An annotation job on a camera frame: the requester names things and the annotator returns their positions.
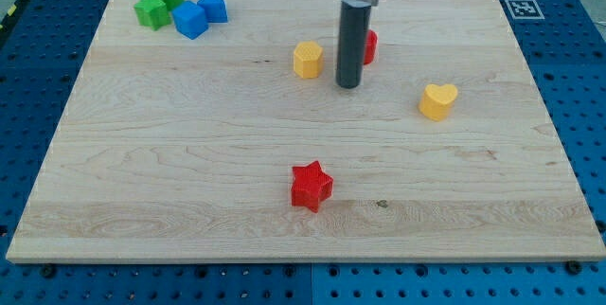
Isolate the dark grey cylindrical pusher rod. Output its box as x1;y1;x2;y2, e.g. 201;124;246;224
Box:
335;0;371;89

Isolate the yellow heart block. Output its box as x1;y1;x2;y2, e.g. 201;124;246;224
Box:
418;83;458;121

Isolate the red star block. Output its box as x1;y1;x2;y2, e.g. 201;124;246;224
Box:
291;161;333;213

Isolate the green star block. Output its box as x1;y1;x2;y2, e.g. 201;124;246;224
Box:
134;0;171;30

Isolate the red cylinder block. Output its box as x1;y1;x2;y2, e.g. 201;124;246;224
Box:
364;29;378;65

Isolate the yellow hexagon block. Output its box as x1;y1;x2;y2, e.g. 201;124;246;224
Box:
293;41;324;79

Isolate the blue pentagon block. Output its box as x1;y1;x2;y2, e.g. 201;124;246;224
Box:
197;0;228;23

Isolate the white fiducial marker tag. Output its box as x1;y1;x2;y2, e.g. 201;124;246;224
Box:
504;0;544;20

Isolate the blue cube block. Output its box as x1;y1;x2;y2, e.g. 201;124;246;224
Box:
171;1;208;40

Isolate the light wooden board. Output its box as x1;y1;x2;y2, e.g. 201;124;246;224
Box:
7;0;605;264

